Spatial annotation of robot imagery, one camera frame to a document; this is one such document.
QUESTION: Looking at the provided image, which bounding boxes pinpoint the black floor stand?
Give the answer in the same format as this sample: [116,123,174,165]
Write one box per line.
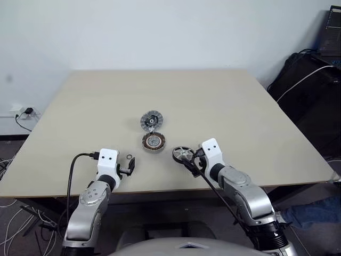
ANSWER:
[20,205,58,235]

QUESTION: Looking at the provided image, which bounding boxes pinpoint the black spoked rotor cap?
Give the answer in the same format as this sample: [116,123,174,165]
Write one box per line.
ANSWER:
[172,146,194,164]

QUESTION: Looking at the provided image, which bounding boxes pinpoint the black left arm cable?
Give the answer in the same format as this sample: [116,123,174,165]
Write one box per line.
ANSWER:
[66,151,100,227]

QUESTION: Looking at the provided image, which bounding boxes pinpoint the white floor cables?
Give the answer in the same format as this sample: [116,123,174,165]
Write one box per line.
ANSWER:
[0,198,59,256]

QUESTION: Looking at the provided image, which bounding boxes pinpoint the black laptop screen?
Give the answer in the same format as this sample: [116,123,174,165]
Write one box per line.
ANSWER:
[318,5,341,58]

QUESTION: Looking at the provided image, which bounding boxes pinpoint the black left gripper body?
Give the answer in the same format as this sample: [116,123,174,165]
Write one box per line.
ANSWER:
[116,163,129,178]

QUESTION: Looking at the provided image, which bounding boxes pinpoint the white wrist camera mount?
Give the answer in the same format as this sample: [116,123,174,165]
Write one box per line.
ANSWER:
[201,138,228,180]
[96,148,121,189]

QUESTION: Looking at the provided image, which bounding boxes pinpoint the white cable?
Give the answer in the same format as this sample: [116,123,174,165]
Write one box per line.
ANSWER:
[275,65,335,103]

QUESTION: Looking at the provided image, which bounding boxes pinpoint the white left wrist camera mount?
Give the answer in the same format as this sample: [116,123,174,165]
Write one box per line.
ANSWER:
[96,148,121,189]

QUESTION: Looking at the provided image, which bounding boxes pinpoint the blue jeans leg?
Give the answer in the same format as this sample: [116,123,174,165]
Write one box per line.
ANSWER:
[282,196,341,230]

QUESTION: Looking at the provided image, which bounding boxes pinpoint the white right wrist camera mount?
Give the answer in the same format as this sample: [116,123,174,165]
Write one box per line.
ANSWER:
[201,138,228,180]

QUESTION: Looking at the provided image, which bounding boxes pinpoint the black adapter cable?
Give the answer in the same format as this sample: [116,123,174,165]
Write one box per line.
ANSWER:
[14,113,33,132]

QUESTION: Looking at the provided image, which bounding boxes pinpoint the grey rounded robot body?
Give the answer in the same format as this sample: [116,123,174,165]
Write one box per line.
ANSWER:
[114,231,256,256]

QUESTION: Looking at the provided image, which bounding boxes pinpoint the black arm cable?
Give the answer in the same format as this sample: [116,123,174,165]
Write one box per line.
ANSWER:
[186,149,261,251]
[66,151,100,227]

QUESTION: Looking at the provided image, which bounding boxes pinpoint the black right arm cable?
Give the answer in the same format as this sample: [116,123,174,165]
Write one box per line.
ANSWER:
[186,149,261,251]

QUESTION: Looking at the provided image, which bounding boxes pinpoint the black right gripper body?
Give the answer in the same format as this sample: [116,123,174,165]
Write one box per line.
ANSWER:
[192,148,208,173]

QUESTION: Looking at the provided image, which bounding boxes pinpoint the black equipment case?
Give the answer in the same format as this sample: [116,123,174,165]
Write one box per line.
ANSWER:
[267,52,341,161]

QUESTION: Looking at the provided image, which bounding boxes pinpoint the beige wooden table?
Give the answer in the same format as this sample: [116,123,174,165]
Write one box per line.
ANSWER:
[0,69,341,227]

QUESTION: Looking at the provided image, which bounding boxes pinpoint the grey motor end cover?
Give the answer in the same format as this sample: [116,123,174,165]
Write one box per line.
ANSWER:
[140,110,165,132]

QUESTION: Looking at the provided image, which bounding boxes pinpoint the white power strip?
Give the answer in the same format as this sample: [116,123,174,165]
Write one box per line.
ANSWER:
[9,105,40,119]

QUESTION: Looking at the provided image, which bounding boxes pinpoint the grey motor stator housing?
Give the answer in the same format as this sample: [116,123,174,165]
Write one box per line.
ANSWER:
[140,132,168,154]

